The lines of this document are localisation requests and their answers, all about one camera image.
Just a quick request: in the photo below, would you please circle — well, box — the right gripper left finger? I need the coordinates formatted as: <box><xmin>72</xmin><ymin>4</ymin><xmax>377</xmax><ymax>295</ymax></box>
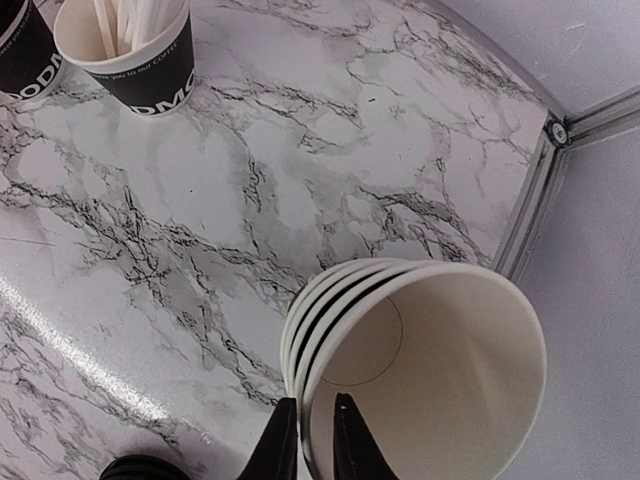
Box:
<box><xmin>239</xmin><ymin>397</ymin><xmax>298</xmax><ymax>480</ymax></box>

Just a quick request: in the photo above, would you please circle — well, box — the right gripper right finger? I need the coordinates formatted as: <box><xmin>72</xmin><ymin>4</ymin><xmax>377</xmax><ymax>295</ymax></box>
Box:
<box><xmin>333</xmin><ymin>393</ymin><xmax>398</xmax><ymax>480</ymax></box>

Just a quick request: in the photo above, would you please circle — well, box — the stack of paper coffee cups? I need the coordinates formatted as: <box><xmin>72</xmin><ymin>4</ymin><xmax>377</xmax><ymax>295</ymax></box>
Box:
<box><xmin>280</xmin><ymin>258</ymin><xmax>547</xmax><ymax>479</ymax></box>

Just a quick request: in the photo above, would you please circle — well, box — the stack of black cup lids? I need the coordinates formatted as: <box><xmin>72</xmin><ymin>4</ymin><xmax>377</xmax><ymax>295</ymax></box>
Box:
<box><xmin>99</xmin><ymin>454</ymin><xmax>189</xmax><ymax>480</ymax></box>

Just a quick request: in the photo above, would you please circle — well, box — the black cup holding straws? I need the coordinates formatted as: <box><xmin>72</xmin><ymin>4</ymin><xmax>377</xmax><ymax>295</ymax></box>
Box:
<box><xmin>53</xmin><ymin>1</ymin><xmax>195</xmax><ymax>117</ymax></box>

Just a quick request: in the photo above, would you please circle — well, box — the single black paper coffee cup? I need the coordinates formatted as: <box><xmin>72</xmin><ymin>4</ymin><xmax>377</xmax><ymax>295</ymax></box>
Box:
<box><xmin>1</xmin><ymin>0</ymin><xmax>64</xmax><ymax>102</ymax></box>

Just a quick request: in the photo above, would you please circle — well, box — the bundle of white paper straws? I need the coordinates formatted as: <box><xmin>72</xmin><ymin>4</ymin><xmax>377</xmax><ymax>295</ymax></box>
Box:
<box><xmin>93</xmin><ymin>0</ymin><xmax>163</xmax><ymax>59</ymax></box>

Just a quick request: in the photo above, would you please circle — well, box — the right aluminium frame post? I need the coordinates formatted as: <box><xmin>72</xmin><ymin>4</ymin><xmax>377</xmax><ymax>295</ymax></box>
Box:
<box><xmin>434</xmin><ymin>1</ymin><xmax>639</xmax><ymax>281</ymax></box>

